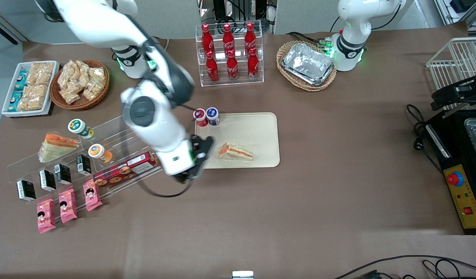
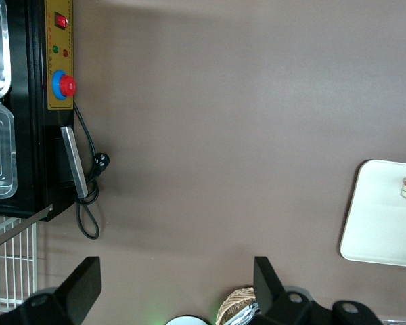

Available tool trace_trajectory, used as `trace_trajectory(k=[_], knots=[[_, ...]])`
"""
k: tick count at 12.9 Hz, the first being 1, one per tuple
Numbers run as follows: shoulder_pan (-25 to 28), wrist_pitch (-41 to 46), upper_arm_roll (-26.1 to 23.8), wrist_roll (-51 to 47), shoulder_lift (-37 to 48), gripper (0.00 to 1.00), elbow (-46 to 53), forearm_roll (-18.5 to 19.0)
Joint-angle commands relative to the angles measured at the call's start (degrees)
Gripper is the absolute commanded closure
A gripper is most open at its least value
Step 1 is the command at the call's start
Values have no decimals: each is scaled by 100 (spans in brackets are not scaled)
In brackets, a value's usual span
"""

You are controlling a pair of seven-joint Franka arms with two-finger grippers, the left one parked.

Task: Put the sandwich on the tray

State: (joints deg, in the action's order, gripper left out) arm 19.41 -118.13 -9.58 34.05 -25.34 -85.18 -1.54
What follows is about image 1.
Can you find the pink snack packet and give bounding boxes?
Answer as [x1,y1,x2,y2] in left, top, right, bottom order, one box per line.
[83,181,103,212]
[37,198,57,234]
[59,189,78,224]

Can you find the white rectangular bin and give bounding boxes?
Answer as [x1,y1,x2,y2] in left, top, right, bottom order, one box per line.
[2,61,60,117]

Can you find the triangle sandwich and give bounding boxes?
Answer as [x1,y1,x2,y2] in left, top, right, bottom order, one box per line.
[218,143,254,161]
[38,133,80,164]

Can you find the red emergency stop button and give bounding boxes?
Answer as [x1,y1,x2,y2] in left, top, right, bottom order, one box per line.
[447,171,464,187]

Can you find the small black carton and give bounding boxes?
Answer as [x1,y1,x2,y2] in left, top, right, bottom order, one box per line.
[39,169,57,192]
[17,179,37,202]
[76,154,92,176]
[54,164,72,185]

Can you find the teal label cracker pack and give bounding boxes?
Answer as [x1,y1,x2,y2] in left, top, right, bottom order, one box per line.
[7,84,49,113]
[14,62,55,91]

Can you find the orange lid cup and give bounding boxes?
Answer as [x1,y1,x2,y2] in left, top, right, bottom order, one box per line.
[88,144,113,163]

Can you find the aluminium foil tray stack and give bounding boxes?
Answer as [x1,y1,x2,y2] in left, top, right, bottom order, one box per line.
[281,43,335,86]

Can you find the aluminium frame shelf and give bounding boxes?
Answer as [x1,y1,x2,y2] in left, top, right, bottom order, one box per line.
[435,0,476,32]

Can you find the light wicker basket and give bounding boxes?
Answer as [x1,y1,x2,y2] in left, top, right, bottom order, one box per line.
[276,40,337,92]

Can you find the clear acrylic display shelf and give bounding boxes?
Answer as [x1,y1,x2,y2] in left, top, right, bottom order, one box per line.
[7,111,163,225]

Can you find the blue lid cup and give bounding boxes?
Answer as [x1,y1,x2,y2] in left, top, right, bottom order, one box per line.
[205,107,220,126]

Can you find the clear acrylic bottle rack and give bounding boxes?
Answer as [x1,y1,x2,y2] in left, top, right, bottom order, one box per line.
[195,21,264,87]

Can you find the long black floor cable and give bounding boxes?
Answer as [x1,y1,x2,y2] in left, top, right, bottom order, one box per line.
[335,255,476,279]

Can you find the red cola bottle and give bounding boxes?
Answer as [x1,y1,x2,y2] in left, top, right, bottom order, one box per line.
[222,23,235,57]
[205,50,220,83]
[226,50,239,81]
[247,47,260,80]
[201,24,215,59]
[245,22,257,55]

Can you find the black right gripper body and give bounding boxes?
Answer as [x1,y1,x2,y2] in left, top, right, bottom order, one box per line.
[189,136,208,173]

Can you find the green lid cup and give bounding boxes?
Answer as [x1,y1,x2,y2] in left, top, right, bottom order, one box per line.
[68,119,94,140]

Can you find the black lever handle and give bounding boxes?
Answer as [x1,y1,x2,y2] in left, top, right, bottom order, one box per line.
[431,76,476,111]

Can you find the red cookie box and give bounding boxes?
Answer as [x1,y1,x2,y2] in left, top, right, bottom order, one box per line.
[93,152,161,188]

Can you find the black power cable with plug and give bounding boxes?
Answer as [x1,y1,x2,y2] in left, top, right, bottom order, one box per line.
[406,104,448,175]

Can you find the yellow control panel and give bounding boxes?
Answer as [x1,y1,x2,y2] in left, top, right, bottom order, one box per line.
[443,165,476,229]

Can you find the brown wicker basket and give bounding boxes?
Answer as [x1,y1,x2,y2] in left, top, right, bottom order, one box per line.
[50,59,110,111]

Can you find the black background equipment rack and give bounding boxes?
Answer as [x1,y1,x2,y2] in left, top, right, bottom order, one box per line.
[198,0,278,34]

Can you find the white wire basket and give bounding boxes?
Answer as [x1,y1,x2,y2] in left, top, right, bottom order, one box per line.
[426,37,476,111]

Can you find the black sealing machine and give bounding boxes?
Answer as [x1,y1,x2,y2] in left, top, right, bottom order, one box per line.
[424,108,476,236]

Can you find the clear bag of snacks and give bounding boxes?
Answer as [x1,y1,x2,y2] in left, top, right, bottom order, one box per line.
[75,60,92,90]
[60,88,82,104]
[89,67,107,84]
[83,79,103,101]
[58,60,78,89]

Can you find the beige plastic tray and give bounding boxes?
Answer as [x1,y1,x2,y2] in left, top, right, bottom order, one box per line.
[194,112,280,169]

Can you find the red lid cup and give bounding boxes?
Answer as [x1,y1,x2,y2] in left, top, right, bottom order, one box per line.
[194,108,208,127]

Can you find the black arm base cables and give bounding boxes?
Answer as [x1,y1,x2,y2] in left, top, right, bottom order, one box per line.
[288,31,332,49]

